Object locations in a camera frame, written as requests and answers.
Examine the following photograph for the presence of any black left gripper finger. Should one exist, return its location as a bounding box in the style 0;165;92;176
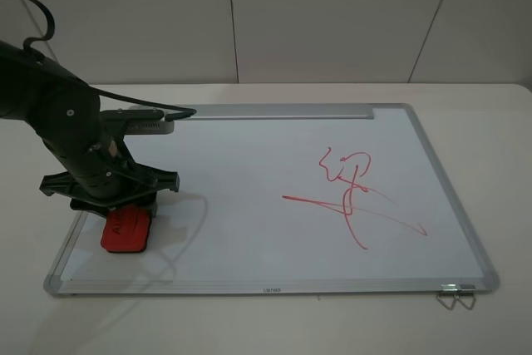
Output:
136;192;158;218

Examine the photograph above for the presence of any right metal hanging hook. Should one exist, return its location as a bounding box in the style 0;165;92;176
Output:
455;292;477;311

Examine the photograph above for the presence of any metal hanging hook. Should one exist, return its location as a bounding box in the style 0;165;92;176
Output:
455;292;477;311
436;292;459;311

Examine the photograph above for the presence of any black camera cable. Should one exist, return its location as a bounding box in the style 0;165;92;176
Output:
0;0;198;122

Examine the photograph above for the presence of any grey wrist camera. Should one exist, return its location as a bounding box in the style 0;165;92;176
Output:
100;109;175;137

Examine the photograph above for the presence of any aluminium framed whiteboard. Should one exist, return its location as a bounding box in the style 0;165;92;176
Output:
44;104;500;296

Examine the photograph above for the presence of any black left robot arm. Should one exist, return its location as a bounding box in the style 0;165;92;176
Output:
1;43;180;217

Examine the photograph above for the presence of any left metal hanging hook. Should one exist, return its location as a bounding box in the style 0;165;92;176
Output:
436;292;459;311

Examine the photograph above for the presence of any red whiteboard eraser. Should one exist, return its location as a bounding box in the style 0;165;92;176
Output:
101;205;152;254

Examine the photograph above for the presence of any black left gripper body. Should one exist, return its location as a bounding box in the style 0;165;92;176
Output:
40;150;180;216

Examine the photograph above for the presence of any grey whiteboard marker tray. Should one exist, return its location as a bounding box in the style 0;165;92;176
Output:
188;103;374;121

